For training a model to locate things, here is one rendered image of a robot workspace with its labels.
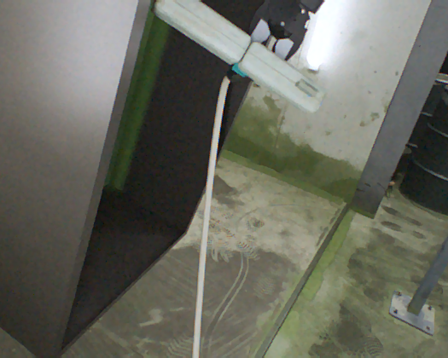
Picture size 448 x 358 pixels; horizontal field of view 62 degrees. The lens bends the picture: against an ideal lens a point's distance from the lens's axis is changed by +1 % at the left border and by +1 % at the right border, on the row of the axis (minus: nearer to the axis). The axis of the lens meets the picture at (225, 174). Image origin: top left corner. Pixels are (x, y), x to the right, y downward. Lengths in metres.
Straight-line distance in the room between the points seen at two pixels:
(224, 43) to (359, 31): 2.02
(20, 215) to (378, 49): 2.22
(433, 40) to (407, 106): 0.39
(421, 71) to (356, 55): 0.39
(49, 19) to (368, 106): 2.24
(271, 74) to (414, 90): 1.99
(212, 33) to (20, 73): 0.29
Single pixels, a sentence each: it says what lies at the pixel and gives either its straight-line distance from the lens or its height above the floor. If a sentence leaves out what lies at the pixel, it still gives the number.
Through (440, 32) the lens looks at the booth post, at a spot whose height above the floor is 1.23.
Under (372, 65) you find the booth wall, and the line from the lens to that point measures 2.57.
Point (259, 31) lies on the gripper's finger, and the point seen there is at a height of 1.20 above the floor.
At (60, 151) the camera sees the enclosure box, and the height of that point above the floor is 0.99.
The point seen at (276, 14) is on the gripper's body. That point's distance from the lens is 0.68.
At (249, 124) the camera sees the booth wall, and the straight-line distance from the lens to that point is 2.89.
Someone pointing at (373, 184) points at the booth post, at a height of 0.25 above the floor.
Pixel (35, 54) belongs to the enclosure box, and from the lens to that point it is 0.60.
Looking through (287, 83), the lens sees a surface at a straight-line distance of 0.63.
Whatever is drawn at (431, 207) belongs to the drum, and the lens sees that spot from 3.26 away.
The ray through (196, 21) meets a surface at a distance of 0.60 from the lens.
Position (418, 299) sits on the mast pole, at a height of 0.10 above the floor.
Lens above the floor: 1.26
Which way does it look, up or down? 27 degrees down
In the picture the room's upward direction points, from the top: 12 degrees clockwise
